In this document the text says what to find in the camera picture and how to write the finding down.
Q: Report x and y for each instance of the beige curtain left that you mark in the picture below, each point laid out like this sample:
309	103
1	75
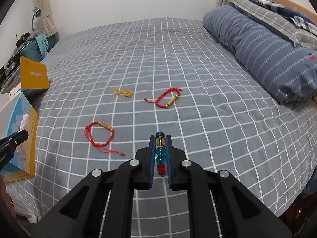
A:
47	18

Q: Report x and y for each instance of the teal storage box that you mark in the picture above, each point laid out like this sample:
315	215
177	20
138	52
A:
31	51

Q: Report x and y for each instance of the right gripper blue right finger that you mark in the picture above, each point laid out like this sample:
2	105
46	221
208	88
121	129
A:
168	146

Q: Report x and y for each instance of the teal cloth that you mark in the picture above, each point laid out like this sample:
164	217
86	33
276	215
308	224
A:
43	44

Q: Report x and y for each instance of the white blue cardboard jewelry box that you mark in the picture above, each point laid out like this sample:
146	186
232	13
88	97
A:
18	114

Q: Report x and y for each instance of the grey checked bed sheet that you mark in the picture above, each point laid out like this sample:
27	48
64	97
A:
114	86

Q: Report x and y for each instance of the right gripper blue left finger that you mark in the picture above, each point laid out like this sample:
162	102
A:
152	161

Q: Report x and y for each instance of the grey checked folded quilt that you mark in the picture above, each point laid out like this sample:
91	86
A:
289	23

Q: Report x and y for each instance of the blue striped pillow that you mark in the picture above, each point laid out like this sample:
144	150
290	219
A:
287	73

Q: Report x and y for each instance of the wooden headboard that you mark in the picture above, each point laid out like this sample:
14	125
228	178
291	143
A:
311	15

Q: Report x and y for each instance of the blue desk lamp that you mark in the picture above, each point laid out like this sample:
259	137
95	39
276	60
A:
36	14

